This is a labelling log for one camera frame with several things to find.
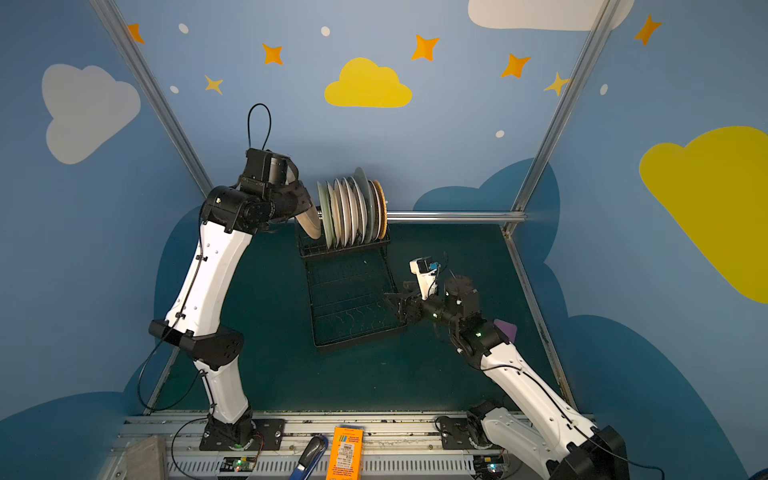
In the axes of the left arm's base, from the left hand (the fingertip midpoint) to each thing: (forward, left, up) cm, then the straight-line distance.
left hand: (310, 195), depth 72 cm
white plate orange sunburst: (+4, -16, -7) cm, 18 cm away
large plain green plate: (+7, -13, -7) cm, 17 cm away
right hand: (-16, -22, -15) cm, 31 cm away
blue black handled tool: (-50, -2, -36) cm, 62 cm away
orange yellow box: (-49, -10, -36) cm, 62 cm away
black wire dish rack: (+1, -5, -43) cm, 43 cm away
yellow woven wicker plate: (+4, -18, -8) cm, 20 cm away
